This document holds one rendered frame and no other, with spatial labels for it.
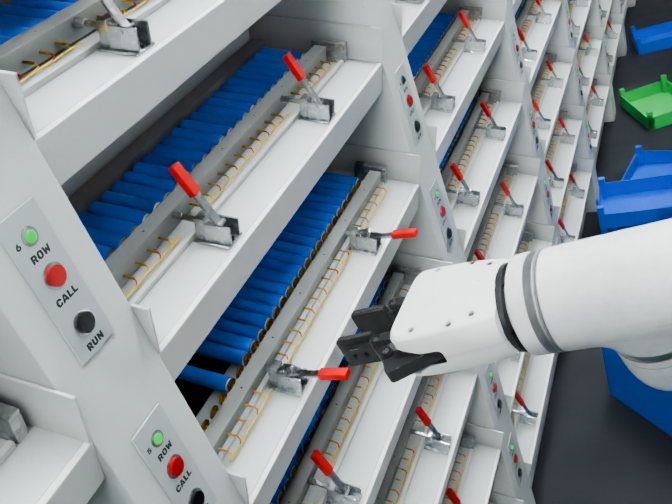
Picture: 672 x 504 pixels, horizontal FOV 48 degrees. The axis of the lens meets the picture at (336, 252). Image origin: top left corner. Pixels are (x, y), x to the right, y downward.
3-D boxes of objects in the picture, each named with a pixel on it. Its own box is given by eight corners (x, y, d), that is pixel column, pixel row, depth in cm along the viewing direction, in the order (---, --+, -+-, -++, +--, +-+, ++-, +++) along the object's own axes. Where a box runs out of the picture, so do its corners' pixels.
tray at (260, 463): (418, 207, 120) (421, 155, 114) (253, 535, 75) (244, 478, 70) (301, 185, 126) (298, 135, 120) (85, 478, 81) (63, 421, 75)
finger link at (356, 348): (397, 324, 67) (337, 336, 70) (385, 349, 64) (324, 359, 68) (413, 351, 68) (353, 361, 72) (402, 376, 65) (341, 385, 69)
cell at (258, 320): (225, 313, 94) (272, 324, 93) (218, 322, 93) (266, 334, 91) (223, 302, 93) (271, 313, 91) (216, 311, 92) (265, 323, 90)
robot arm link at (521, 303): (545, 225, 62) (511, 233, 64) (525, 291, 56) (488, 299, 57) (583, 302, 65) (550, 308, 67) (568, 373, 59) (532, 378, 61)
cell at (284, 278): (253, 273, 100) (298, 283, 99) (247, 281, 99) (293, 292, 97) (252, 262, 99) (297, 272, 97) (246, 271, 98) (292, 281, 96)
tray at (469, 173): (519, 119, 181) (527, 65, 172) (461, 272, 137) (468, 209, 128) (437, 107, 187) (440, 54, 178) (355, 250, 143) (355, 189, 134)
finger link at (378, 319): (417, 281, 71) (359, 294, 75) (407, 303, 69) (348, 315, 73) (432, 307, 72) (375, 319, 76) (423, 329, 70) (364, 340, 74)
